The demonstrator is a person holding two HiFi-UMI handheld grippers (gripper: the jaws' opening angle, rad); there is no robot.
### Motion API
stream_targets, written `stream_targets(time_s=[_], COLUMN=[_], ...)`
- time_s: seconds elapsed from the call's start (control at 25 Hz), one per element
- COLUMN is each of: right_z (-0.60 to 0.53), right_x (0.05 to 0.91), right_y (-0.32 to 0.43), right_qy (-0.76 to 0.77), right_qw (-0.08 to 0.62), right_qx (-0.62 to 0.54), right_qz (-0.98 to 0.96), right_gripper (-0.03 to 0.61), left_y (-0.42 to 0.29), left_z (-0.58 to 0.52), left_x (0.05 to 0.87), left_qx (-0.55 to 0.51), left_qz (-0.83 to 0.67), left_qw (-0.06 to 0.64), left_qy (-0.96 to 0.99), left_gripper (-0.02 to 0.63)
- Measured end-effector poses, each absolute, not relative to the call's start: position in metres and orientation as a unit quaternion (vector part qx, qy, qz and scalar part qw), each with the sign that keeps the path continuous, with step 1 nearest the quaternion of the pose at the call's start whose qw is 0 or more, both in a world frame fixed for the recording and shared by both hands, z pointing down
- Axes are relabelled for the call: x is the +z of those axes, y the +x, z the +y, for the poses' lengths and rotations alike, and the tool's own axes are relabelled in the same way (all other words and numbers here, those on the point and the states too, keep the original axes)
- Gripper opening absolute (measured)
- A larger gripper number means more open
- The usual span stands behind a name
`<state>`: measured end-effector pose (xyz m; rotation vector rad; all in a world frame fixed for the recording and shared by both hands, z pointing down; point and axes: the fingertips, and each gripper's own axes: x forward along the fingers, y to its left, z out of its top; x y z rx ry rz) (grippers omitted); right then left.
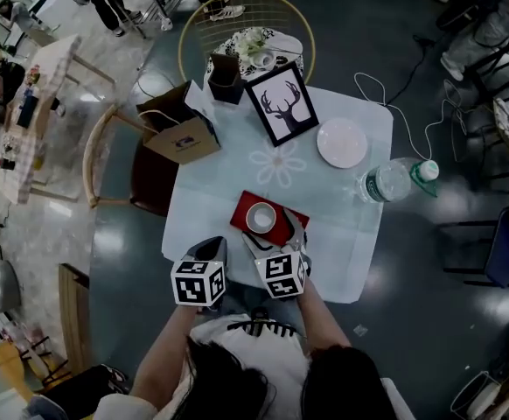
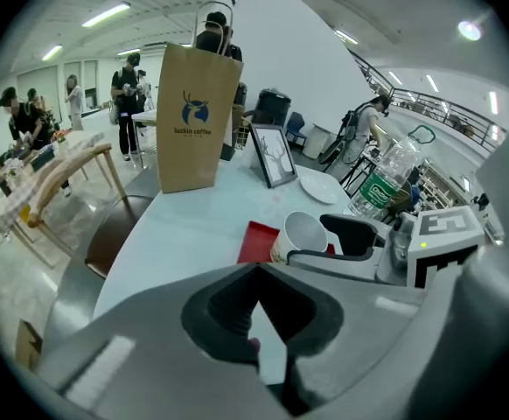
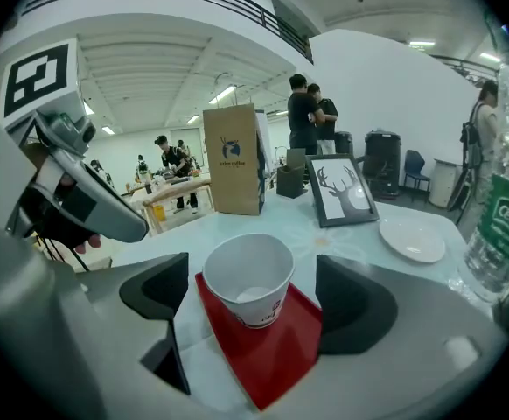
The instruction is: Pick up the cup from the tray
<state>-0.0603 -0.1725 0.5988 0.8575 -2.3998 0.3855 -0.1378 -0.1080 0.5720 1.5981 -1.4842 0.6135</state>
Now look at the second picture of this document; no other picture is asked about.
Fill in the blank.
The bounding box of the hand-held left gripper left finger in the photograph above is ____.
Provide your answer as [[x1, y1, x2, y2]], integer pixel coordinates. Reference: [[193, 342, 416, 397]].
[[39, 263, 291, 420]]

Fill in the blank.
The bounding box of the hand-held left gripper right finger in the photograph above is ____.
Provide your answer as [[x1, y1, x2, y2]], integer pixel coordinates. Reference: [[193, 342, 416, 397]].
[[258, 263, 457, 420]]

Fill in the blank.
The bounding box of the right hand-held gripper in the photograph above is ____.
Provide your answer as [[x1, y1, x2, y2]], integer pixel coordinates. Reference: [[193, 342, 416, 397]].
[[286, 206, 487, 289]]

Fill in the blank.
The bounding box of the white cup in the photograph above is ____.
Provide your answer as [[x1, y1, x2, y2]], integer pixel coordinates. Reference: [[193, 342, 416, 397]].
[[270, 210, 329, 265]]

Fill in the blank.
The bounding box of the red tray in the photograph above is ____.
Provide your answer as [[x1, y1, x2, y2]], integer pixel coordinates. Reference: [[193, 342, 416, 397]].
[[236, 220, 337, 265]]

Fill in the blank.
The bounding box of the white plate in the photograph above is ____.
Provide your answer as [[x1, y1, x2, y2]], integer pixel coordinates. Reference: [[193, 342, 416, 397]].
[[298, 173, 339, 205]]

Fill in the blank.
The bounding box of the clear bottle green label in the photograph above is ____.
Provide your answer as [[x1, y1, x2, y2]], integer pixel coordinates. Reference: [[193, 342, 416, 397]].
[[348, 124, 436, 222]]

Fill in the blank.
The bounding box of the wooden chair brown seat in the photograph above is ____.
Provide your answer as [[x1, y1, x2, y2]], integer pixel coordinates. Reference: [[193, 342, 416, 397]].
[[11, 142, 155, 280]]

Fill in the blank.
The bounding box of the brown wooden board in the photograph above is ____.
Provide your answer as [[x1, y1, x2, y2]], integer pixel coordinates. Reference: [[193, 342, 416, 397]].
[[15, 318, 45, 372]]

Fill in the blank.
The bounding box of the pale blue tablecloth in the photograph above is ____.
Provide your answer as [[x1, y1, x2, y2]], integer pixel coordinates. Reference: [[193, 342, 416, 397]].
[[91, 149, 360, 323]]

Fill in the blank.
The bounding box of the blue office chair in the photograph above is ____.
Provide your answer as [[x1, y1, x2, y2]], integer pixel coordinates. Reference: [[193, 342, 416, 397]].
[[287, 111, 308, 146]]

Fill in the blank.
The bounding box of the brown paper bag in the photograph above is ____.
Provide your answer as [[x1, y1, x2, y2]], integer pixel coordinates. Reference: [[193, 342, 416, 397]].
[[156, 1, 245, 194]]

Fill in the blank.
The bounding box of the black tissue box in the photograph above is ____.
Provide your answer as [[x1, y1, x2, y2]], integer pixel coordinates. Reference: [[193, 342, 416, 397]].
[[30, 146, 57, 172]]

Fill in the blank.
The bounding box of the pink checkered tablecloth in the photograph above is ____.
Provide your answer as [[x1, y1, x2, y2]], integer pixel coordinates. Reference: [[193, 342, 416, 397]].
[[0, 129, 107, 231]]

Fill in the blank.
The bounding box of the white metal table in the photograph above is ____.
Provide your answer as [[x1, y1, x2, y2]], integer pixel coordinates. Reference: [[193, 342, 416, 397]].
[[130, 109, 158, 168]]

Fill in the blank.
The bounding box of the black deer picture frame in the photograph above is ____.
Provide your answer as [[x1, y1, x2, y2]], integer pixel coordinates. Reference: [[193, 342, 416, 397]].
[[248, 123, 299, 190]]

